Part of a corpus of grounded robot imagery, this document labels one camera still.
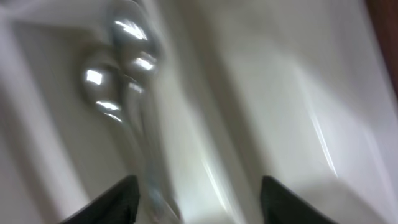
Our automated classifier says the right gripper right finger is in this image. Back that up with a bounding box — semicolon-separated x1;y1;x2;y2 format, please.
260;176;336;224

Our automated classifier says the large steel spoon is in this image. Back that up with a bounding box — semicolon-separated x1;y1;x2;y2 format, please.
108;1;182;223
79;45;147;175

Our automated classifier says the white plastic cutlery tray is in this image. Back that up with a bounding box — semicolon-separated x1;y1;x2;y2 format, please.
1;1;397;223

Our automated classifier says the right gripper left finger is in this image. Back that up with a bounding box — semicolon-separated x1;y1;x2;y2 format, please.
61;175;140;224

